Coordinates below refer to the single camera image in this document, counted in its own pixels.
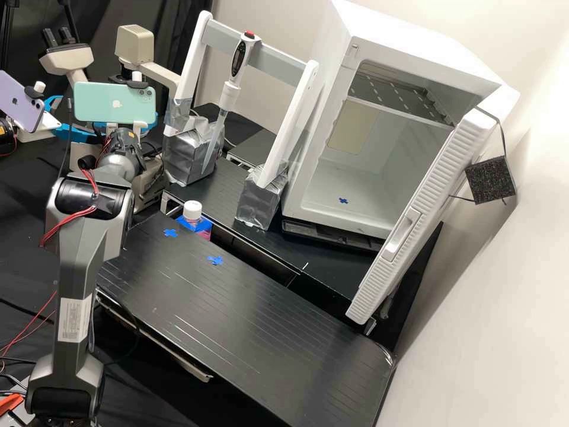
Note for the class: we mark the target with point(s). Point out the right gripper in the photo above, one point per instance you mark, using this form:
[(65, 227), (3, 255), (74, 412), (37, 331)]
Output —
[(111, 126)]

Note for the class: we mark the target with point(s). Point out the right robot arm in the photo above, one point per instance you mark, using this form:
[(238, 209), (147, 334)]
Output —
[(75, 267)]

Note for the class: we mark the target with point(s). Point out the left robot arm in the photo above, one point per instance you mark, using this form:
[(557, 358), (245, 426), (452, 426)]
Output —
[(6, 142)]

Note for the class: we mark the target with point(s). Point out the small bottle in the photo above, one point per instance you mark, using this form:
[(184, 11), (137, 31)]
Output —
[(192, 208)]

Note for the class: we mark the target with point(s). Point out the blue bottle holder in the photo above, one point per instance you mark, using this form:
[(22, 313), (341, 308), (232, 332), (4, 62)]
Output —
[(181, 222)]

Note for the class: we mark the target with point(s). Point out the white incubator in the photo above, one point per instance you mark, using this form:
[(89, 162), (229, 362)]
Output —
[(400, 44)]

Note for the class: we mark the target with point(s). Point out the incubator door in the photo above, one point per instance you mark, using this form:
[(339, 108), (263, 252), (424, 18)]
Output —
[(422, 222)]

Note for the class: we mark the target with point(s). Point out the wrist camera phone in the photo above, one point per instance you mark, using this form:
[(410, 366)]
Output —
[(102, 104), (18, 102)]

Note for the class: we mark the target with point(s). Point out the right wrist camera phone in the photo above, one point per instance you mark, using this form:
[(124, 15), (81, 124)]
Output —
[(102, 104)]

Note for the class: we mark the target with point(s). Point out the left wrist camera phone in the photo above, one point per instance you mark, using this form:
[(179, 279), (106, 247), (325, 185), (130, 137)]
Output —
[(18, 102)]

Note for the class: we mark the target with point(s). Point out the black tray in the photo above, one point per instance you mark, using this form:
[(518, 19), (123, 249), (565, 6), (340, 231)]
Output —
[(329, 232)]

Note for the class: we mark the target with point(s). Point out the pipette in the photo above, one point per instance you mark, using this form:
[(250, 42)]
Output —
[(238, 58)]

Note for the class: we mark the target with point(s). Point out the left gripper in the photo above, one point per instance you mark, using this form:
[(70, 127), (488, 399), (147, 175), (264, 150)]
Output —
[(44, 129)]

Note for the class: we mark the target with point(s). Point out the white pipette stand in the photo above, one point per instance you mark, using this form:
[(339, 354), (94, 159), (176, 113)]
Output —
[(284, 129)]

